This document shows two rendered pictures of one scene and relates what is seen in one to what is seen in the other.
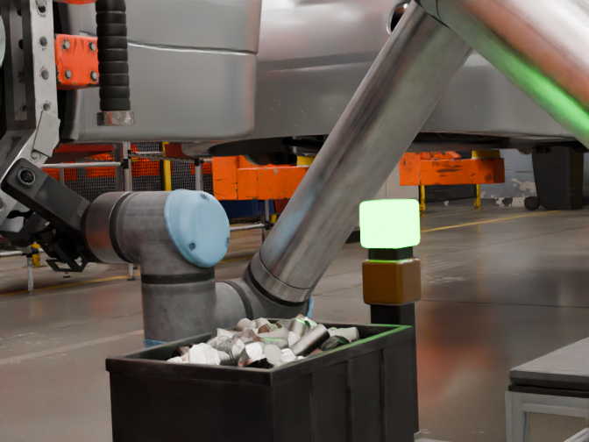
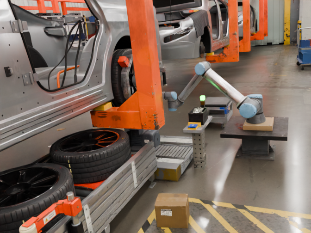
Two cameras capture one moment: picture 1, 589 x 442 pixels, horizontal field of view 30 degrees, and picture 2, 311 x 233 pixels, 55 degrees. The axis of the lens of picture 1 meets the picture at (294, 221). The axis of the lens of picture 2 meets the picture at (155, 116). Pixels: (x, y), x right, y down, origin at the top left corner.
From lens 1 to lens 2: 2.11 m
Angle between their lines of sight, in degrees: 16
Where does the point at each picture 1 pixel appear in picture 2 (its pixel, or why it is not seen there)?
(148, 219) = (169, 95)
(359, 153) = (192, 87)
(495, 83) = (182, 50)
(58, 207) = not seen: hidden behind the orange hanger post
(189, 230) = (174, 96)
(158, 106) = not seen: hidden behind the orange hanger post
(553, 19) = (216, 80)
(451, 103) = (175, 54)
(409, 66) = (198, 78)
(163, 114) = not seen: hidden behind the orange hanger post
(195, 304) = (174, 103)
